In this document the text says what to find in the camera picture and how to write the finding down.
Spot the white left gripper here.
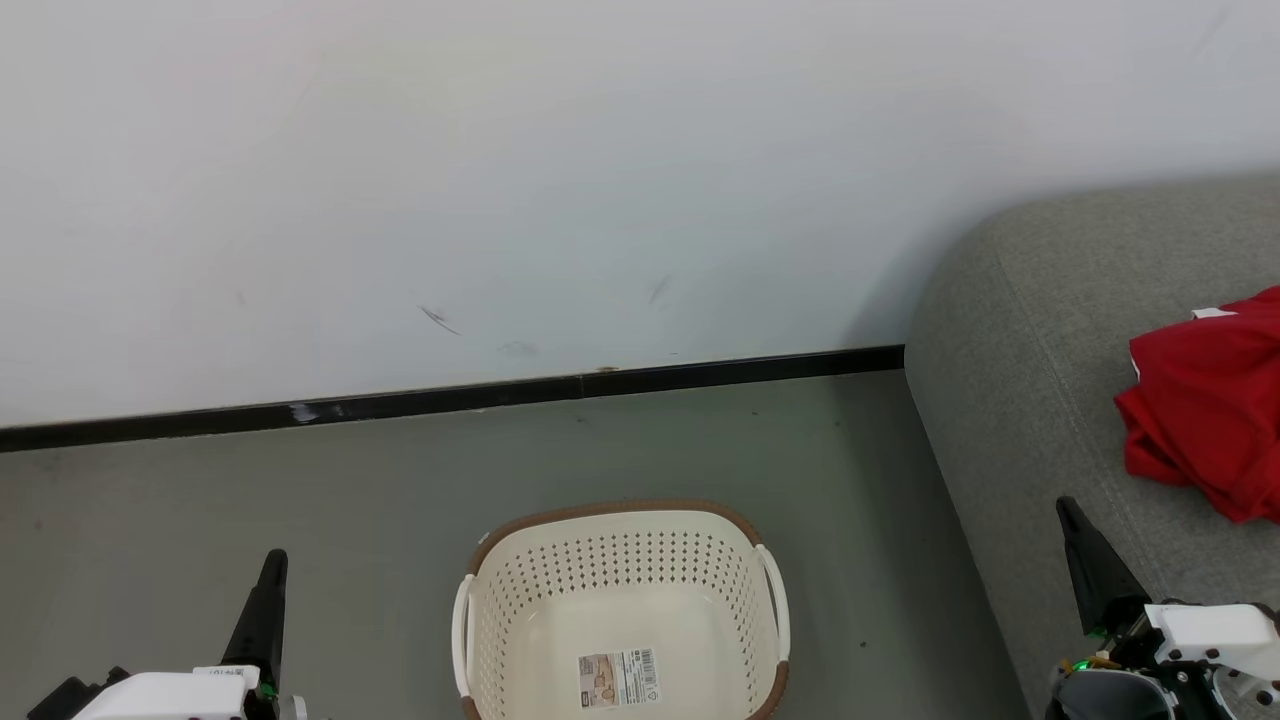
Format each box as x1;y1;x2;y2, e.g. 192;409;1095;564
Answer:
70;548;307;720

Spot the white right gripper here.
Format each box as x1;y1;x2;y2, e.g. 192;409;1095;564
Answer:
1056;496;1280;720

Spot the red jersey with number print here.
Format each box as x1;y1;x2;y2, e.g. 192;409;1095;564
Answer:
1128;287;1280;441

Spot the grey fabric sofa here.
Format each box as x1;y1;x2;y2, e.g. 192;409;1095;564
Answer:
904;178;1280;720

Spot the printed label sticker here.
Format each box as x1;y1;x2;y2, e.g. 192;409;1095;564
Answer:
576;647;662;712

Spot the cream perforated laundry basket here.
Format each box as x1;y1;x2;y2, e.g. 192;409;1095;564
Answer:
451;498;792;720

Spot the black wall baseboard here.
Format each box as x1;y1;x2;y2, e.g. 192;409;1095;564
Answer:
0;344;907;454

